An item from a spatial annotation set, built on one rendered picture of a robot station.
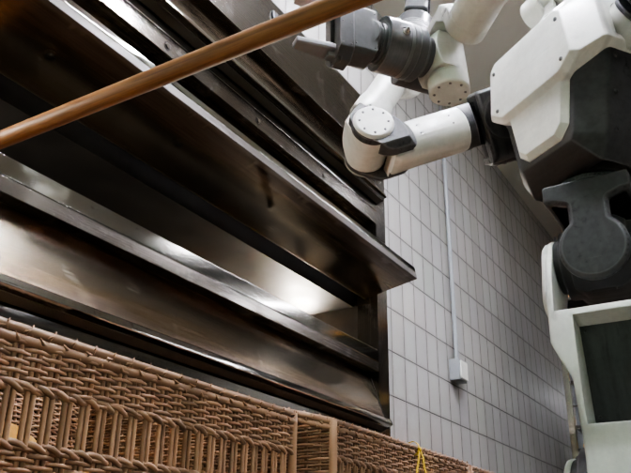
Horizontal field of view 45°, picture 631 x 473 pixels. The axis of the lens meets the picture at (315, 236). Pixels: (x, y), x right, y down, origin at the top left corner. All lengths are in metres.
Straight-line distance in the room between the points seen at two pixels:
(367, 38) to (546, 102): 0.31
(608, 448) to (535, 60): 0.62
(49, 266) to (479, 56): 2.45
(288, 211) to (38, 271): 0.78
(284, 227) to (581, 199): 1.01
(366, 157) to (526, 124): 0.31
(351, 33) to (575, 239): 0.46
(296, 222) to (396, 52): 0.93
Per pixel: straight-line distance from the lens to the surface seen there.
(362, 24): 1.18
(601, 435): 1.12
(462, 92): 1.23
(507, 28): 3.35
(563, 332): 1.15
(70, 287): 1.44
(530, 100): 1.31
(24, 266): 1.38
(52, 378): 0.77
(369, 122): 1.41
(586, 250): 1.19
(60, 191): 1.48
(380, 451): 1.28
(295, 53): 2.41
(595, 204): 1.21
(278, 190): 1.87
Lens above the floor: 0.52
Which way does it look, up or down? 24 degrees up
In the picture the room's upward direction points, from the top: 1 degrees clockwise
